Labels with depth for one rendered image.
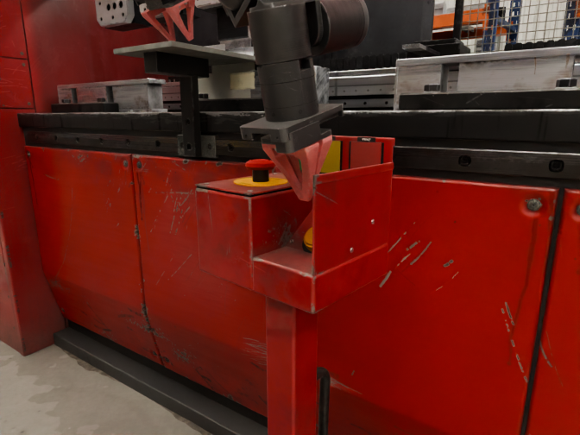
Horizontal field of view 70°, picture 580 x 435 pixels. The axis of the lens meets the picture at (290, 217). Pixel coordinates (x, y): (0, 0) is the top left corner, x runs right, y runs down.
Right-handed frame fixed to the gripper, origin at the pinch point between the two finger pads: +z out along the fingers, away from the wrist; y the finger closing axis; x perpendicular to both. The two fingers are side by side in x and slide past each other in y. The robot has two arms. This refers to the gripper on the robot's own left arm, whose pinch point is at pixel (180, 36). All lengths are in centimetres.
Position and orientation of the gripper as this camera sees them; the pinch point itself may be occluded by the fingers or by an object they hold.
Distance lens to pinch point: 98.3
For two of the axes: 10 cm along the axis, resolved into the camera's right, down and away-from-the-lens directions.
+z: 2.6, 7.5, 6.0
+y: -8.2, -1.5, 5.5
